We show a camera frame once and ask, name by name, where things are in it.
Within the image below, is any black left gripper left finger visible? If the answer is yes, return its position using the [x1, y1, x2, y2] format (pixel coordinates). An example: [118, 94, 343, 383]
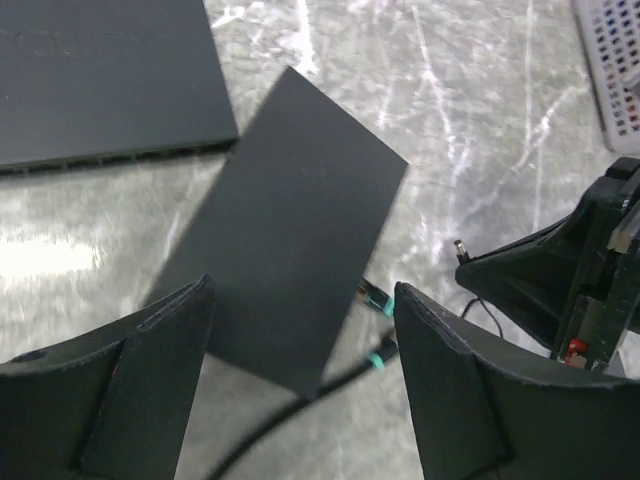
[1, 275, 215, 479]

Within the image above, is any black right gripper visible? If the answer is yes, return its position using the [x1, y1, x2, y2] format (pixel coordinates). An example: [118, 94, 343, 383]
[454, 157, 639, 372]

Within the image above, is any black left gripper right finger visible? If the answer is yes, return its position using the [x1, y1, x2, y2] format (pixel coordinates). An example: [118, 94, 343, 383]
[394, 283, 639, 479]

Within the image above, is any thin black power cord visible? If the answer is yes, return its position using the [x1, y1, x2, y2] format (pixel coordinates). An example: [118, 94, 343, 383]
[451, 239, 504, 337]

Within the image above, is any black ethernet cable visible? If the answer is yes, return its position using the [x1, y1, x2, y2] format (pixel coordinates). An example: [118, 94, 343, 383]
[199, 333, 401, 480]
[355, 279, 396, 317]

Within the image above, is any black network switch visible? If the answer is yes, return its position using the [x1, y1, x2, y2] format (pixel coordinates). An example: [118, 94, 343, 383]
[1, 0, 238, 171]
[148, 69, 407, 398]

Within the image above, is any white plastic basket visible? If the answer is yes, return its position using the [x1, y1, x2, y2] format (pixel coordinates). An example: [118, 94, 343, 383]
[571, 0, 639, 155]

